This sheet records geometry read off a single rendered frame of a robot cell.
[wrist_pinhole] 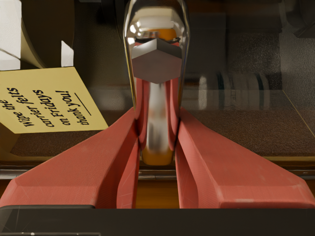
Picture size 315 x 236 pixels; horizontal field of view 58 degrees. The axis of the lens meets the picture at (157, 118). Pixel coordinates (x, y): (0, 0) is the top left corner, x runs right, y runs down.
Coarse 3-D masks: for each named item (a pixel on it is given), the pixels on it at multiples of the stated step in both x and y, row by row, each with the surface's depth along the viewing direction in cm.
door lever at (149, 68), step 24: (144, 0) 7; (168, 0) 7; (144, 24) 6; (168, 24) 6; (144, 48) 6; (168, 48) 6; (144, 72) 7; (168, 72) 7; (144, 96) 8; (168, 96) 8; (144, 120) 10; (168, 120) 10; (144, 144) 11; (168, 144) 11
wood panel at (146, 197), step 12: (0, 180) 39; (144, 180) 39; (156, 180) 39; (168, 180) 39; (312, 180) 39; (0, 192) 37; (144, 192) 37; (156, 192) 37; (168, 192) 37; (312, 192) 37; (144, 204) 36; (156, 204) 36; (168, 204) 36
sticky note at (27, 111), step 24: (0, 72) 15; (24, 72) 15; (48, 72) 15; (72, 72) 15; (0, 96) 18; (24, 96) 17; (48, 96) 17; (72, 96) 17; (0, 120) 20; (24, 120) 20; (48, 120) 20; (72, 120) 20; (96, 120) 20
